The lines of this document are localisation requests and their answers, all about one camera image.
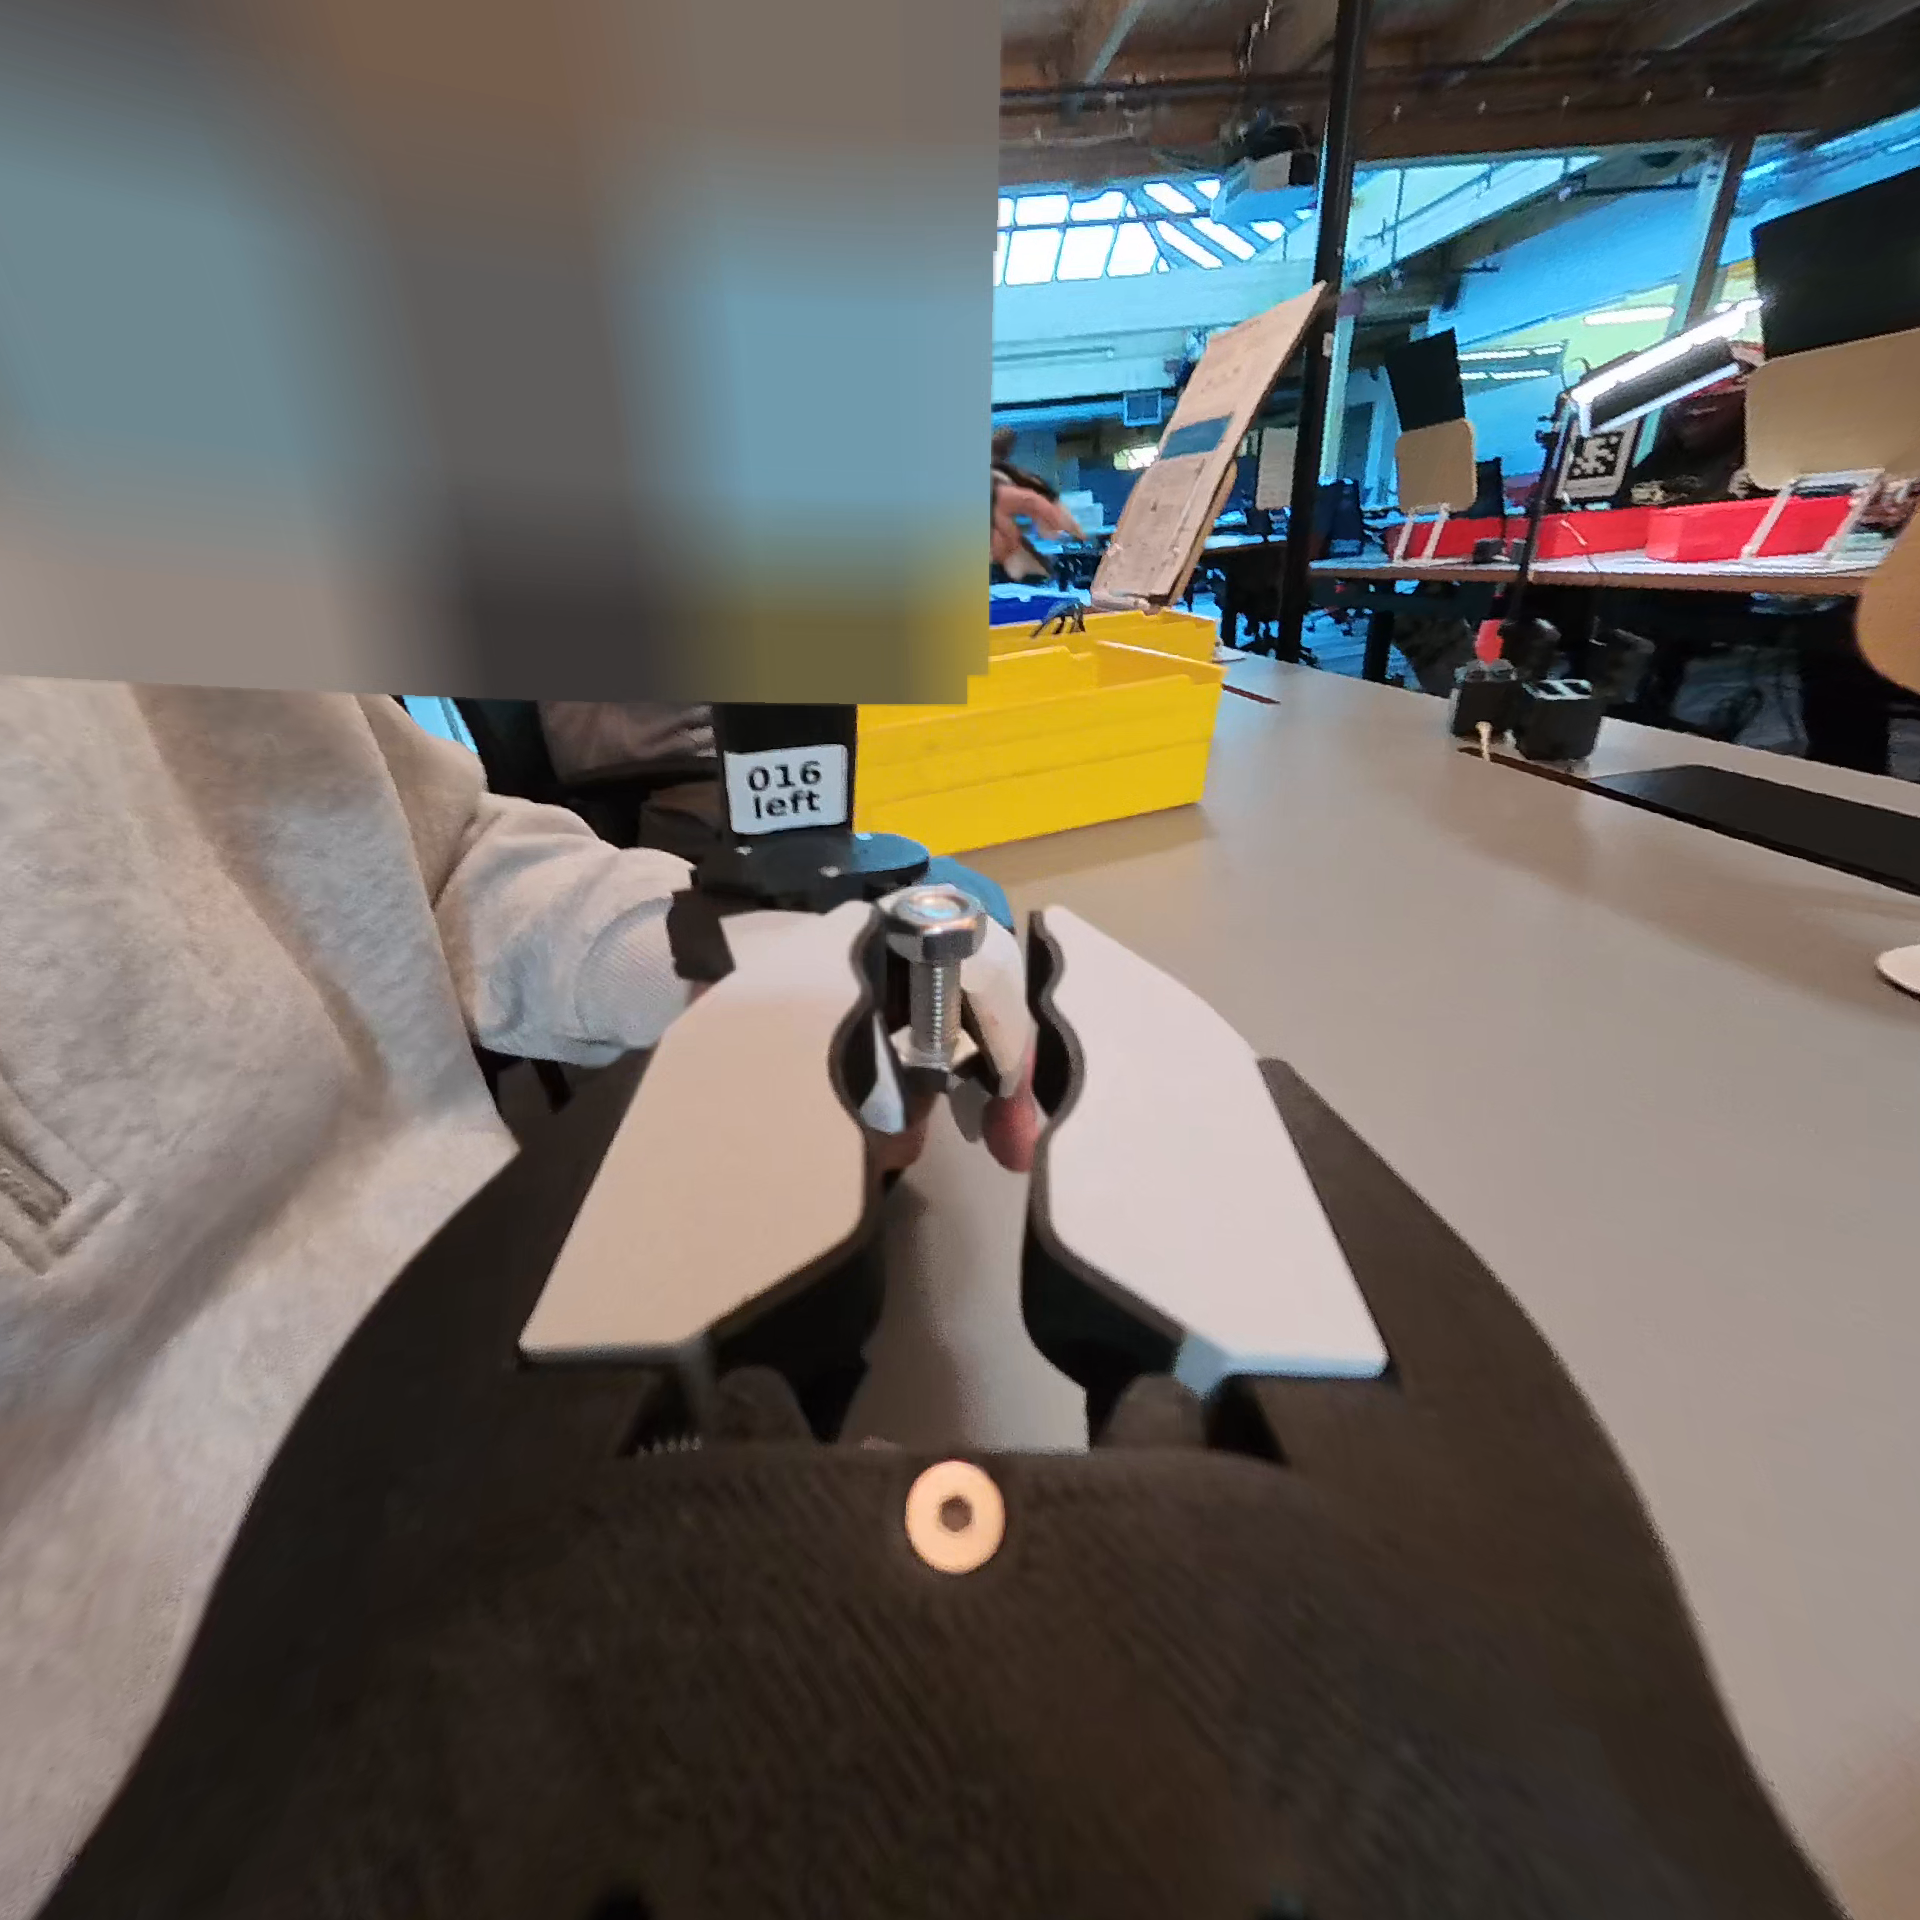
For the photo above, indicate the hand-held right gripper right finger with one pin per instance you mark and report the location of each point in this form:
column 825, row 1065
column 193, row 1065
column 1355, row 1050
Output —
column 1194, row 1186

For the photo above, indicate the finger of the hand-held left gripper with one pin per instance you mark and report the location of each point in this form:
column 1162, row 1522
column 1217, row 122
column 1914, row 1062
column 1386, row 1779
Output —
column 1009, row 1004
column 786, row 943

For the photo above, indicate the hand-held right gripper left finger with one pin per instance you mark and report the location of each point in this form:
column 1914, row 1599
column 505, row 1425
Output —
column 714, row 1172

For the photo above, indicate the metal bolt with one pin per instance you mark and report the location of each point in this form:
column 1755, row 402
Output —
column 932, row 1004

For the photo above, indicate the metal hex nut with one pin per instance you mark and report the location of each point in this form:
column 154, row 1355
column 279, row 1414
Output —
column 930, row 938

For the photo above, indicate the person's left forearm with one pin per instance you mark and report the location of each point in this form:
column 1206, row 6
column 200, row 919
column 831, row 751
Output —
column 569, row 931

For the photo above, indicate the grey desk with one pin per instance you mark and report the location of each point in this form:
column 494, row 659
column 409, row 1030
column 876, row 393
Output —
column 1500, row 1081

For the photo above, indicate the person's left hand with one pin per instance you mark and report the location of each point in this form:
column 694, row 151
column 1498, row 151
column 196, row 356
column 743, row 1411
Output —
column 1017, row 1132

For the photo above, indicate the yellow plastic bin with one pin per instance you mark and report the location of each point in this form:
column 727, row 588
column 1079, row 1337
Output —
column 1079, row 751
column 1171, row 630

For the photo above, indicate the black office chair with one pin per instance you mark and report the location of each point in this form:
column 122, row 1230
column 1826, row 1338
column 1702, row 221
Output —
column 503, row 751

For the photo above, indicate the blue plastic bin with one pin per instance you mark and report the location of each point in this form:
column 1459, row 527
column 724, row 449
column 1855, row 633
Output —
column 1020, row 612

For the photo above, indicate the person's grey hoodie torso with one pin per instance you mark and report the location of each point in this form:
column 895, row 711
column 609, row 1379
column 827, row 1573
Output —
column 182, row 1125

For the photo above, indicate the small black charger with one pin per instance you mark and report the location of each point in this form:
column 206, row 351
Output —
column 1484, row 698

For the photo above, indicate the brown document board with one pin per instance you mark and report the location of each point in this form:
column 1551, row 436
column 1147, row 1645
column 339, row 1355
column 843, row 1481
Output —
column 1200, row 452

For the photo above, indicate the black battery charger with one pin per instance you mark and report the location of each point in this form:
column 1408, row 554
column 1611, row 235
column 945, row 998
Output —
column 1556, row 721

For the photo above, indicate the red plastic bin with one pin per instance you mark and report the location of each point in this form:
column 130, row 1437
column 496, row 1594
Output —
column 1711, row 532
column 1598, row 533
column 1484, row 539

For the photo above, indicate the black lamp pole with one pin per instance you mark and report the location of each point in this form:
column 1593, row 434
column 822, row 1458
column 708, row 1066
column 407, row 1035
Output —
column 1529, row 541

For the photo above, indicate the white document stand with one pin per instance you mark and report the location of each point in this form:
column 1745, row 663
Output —
column 1902, row 969

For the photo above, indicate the long wooden table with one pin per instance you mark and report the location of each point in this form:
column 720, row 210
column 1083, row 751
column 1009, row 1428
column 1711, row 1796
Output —
column 1650, row 571

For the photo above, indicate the black steel column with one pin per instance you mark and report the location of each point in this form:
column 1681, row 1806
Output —
column 1323, row 301

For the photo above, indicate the fiducial marker tag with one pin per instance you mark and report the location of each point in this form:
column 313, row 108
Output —
column 1598, row 462

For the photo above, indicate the wooden document board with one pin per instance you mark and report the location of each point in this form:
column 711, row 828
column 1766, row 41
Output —
column 1894, row 615

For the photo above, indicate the LED light bar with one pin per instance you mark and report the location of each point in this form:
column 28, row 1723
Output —
column 1658, row 373

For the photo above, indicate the large rounded wooden board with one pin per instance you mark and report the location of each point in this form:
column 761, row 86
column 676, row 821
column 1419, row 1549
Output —
column 1828, row 412

